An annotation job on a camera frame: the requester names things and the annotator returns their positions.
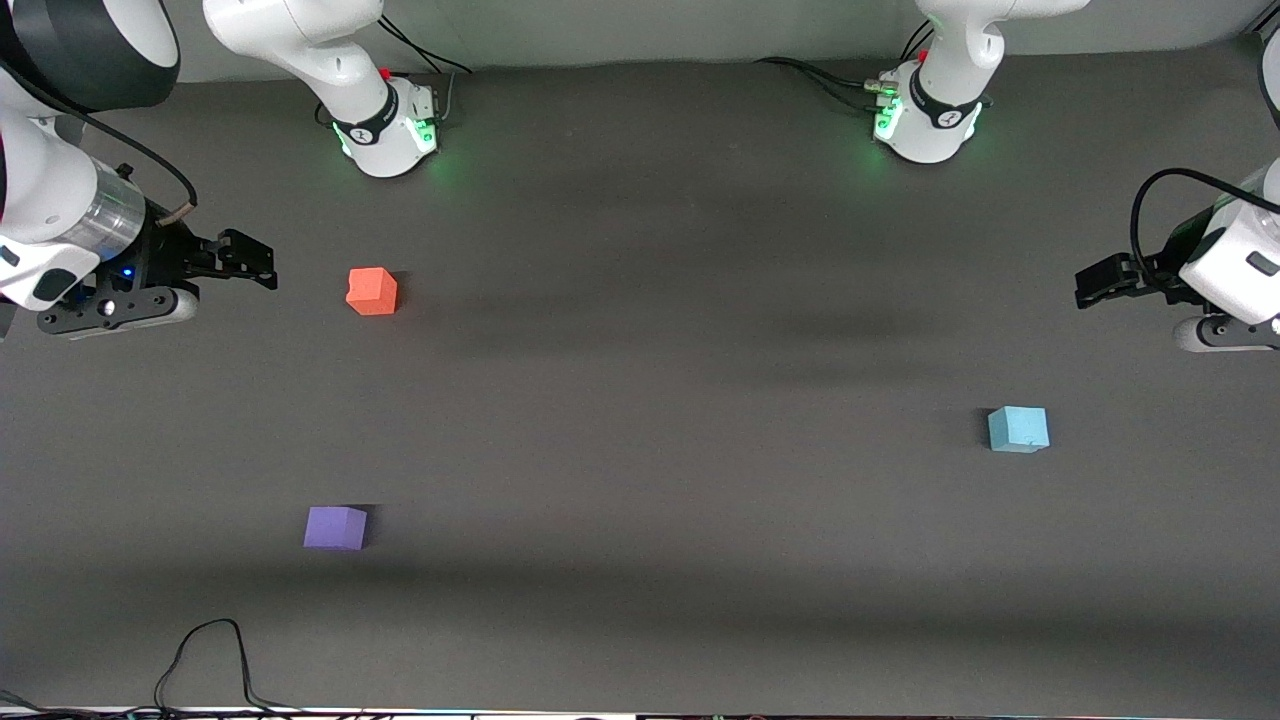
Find light blue foam block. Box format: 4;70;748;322
987;405;1051;454

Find orange foam block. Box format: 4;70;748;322
346;267;399;317

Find purple foam block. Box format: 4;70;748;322
303;506;369;551

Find dark grey table mat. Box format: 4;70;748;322
0;40;1280;717

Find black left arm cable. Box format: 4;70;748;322
1131;168;1280;291

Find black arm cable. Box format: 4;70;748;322
1131;168;1280;291
0;50;199;227

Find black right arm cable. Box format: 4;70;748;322
0;50;199;227

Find black left base cables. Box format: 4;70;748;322
753;20;936;113

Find black looped table cable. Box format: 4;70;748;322
0;618;311;720

